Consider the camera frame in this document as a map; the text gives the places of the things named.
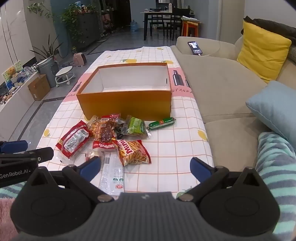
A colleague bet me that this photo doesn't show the black dining chair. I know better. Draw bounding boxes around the black dining chair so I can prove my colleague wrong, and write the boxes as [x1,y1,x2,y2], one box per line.
[150,14,166,37]
[166,8,183,36]

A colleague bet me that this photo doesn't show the orange stool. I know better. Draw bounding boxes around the orange stool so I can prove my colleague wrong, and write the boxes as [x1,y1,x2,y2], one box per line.
[181,20,201,37]

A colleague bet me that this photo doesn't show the yellow pillow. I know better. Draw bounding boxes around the yellow pillow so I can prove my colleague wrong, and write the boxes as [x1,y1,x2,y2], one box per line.
[236,20,292,84]

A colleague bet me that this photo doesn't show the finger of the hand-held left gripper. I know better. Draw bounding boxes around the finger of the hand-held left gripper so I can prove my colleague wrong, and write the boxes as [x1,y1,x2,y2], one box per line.
[0,147,54,165]
[0,140,28,154]

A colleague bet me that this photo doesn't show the person's right leg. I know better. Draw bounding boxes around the person's right leg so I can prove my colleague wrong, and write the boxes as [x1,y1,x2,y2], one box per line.
[254,132,296,241]

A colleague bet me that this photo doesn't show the red label snack packet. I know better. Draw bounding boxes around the red label snack packet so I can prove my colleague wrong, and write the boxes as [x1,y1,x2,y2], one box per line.
[92,138,117,151]

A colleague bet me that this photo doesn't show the beige sofa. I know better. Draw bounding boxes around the beige sofa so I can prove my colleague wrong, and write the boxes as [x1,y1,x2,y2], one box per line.
[170,36,296,183]

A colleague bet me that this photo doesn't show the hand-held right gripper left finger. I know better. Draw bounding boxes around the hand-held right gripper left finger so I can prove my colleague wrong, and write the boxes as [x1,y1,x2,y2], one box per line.
[24,156,115,202]

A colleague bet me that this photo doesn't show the dining table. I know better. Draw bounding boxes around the dining table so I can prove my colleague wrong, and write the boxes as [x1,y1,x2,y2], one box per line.
[140,10,185,41]

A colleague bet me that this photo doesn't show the plush toy picture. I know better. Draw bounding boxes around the plush toy picture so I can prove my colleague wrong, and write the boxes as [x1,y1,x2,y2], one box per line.
[2,61,23,81]

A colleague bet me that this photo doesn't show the grey bin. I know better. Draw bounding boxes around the grey bin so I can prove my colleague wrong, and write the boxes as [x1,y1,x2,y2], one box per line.
[37,57,59,88]

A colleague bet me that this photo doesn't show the small clear packet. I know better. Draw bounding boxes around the small clear packet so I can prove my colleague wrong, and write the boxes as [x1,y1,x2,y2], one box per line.
[85,149,103,163]

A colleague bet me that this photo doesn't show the light blue pillow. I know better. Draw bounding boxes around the light blue pillow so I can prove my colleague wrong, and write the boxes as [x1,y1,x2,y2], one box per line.
[245,80,296,151]

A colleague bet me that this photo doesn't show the hanging green plant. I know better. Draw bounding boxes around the hanging green plant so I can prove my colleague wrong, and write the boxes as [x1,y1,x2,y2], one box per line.
[27,1,53,19]

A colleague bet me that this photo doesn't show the dark cabinet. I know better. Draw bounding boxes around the dark cabinet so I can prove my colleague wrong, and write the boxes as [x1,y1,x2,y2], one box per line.
[75,11,101,52]

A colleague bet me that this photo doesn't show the pink fluffy cloth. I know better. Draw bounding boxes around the pink fluffy cloth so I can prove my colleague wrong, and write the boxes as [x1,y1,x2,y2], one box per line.
[0,198,19,241]

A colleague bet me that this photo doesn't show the long-leaf potted plant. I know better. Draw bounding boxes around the long-leaf potted plant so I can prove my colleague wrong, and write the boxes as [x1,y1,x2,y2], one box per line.
[30,35,63,62]

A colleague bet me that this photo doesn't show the clear packet of brown snack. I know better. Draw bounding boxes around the clear packet of brown snack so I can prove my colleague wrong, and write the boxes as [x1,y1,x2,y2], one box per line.
[98,113,122,143]

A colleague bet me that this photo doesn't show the brown cardboard box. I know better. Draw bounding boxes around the brown cardboard box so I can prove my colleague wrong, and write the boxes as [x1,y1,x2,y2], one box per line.
[28,74,51,101]

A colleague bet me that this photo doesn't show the long clear white packet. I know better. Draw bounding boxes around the long clear white packet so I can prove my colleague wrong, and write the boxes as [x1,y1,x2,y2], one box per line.
[99,151,126,196]

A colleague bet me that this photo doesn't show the red sausage packet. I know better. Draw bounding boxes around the red sausage packet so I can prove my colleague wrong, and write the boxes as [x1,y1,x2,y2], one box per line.
[55,120,93,159]

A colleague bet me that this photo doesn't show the person's left leg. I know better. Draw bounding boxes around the person's left leg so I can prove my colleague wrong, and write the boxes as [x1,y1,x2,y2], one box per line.
[0,181,26,202]

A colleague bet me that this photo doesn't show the white low cabinet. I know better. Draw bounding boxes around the white low cabinet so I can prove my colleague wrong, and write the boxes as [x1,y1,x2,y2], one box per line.
[0,70,42,113]

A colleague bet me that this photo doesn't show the green snack packet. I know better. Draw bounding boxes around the green snack packet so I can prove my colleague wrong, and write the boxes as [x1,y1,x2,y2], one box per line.
[121,115,152,139]

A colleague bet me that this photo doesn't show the green sausage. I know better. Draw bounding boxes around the green sausage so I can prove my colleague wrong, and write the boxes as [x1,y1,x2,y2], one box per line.
[146,117,176,137]

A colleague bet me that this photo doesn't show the white wheeled stool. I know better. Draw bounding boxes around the white wheeled stool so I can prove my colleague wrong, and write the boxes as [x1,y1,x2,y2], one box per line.
[55,65,75,88]

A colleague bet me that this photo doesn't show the pink heater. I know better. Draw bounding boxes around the pink heater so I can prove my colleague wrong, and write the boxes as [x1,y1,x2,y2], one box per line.
[73,53,88,66]

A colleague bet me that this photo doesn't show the dark blanket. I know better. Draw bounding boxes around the dark blanket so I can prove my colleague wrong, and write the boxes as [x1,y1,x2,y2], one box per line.
[243,16,296,44]

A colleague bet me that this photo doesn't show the person's leg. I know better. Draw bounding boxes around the person's leg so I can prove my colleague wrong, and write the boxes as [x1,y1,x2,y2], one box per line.
[0,181,26,202]
[254,132,296,241]

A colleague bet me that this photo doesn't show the orange cardboard box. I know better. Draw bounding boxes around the orange cardboard box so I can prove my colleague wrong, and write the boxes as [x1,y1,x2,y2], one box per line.
[76,62,172,121]

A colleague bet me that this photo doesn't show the smartphone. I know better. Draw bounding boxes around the smartphone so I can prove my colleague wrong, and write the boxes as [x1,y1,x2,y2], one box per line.
[187,41,203,55]

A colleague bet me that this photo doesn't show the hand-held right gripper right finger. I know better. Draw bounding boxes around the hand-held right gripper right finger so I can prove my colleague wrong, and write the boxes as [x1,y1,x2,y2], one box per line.
[176,157,266,202]

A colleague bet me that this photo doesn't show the orange stick snack packet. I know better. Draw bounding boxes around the orange stick snack packet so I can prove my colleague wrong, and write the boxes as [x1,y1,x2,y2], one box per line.
[113,140,152,167]

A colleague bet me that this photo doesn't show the trailing green plant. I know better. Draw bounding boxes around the trailing green plant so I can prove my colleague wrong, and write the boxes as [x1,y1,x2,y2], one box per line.
[60,3,80,50]

